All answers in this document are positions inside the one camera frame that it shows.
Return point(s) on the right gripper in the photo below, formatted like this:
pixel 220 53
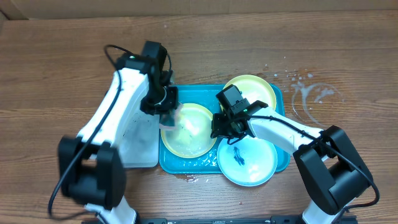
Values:
pixel 219 126

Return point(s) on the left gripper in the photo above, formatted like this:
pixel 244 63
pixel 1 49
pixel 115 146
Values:
pixel 148 109

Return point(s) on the green and pink sponge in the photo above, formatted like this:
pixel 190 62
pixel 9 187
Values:
pixel 169 121

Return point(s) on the yellow plate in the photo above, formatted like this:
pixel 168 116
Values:
pixel 254 88
pixel 190 137

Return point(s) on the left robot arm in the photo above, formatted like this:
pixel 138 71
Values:
pixel 90 166

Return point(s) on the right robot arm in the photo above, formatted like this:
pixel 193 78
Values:
pixel 331 168

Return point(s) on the teal plastic serving tray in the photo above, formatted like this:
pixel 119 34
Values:
pixel 204 95

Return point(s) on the black tray with soapy water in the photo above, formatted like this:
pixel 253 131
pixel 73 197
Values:
pixel 132 132

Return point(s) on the light blue plate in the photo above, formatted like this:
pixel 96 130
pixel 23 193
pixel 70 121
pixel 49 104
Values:
pixel 249 162

